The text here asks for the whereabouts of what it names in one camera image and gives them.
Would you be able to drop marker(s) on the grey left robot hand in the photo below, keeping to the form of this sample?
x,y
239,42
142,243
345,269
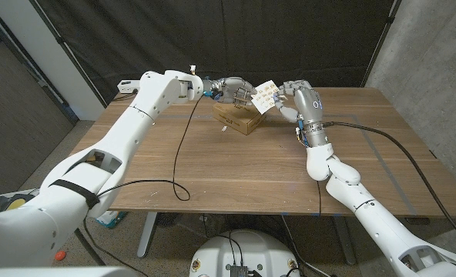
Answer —
x,y
232,89

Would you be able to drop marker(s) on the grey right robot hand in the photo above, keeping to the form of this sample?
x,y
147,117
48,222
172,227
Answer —
x,y
309,107

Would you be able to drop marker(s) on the white postage stamp sheet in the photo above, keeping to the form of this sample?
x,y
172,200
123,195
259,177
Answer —
x,y
264,98

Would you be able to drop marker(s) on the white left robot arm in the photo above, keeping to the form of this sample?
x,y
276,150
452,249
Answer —
x,y
155,96

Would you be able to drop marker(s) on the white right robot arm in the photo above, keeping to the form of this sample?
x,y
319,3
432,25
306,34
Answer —
x,y
347,192

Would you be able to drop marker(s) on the brown cardboard box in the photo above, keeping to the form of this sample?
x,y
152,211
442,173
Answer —
x,y
235,117

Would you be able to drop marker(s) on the white power outlet box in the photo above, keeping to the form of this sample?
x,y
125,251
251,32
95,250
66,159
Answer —
x,y
128,87

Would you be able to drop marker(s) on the black backdrop curtain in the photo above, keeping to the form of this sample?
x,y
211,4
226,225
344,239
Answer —
x,y
212,38

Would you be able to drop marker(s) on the black backdrop stand pole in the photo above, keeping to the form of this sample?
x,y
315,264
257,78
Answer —
x,y
384,34
64,44

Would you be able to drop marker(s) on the grey table leg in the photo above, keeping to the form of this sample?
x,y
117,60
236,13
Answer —
x,y
343,240

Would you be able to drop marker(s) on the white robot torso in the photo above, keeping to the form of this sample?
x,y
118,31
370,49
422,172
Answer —
x,y
243,250

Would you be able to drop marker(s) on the white table leg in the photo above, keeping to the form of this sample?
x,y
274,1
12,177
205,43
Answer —
x,y
147,234

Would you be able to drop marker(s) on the teal and white packet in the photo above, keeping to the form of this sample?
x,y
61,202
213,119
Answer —
x,y
112,219

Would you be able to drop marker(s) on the small orange ball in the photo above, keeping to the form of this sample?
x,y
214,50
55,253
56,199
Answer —
x,y
60,255

